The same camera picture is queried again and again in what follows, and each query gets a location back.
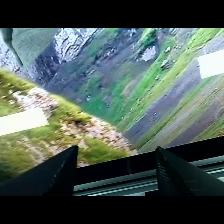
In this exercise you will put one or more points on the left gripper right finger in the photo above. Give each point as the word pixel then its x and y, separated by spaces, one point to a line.
pixel 181 180

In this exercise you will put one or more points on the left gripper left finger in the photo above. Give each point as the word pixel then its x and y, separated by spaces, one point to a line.
pixel 53 176

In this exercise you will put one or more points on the pale grey-green T-shirt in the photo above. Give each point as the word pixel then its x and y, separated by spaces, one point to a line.
pixel 31 43

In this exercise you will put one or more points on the silver frame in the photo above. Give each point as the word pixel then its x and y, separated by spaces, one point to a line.
pixel 133 182

